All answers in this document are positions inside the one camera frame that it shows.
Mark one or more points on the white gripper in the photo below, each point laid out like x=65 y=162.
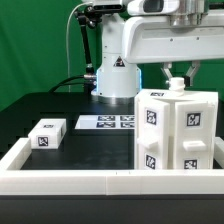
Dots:
x=153 y=40

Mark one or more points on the white cabinet body box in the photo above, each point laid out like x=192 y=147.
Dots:
x=177 y=93

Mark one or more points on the white cabinet top block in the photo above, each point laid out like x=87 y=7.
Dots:
x=48 y=133

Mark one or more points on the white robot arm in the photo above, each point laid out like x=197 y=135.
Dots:
x=118 y=81

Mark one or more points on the white base tag plate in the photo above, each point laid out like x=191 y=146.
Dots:
x=105 y=122

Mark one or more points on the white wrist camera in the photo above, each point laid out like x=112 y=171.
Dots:
x=152 y=7

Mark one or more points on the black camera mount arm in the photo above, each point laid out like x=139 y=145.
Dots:
x=86 y=36

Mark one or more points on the white U-shaped obstacle wall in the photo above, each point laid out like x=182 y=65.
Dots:
x=14 y=180

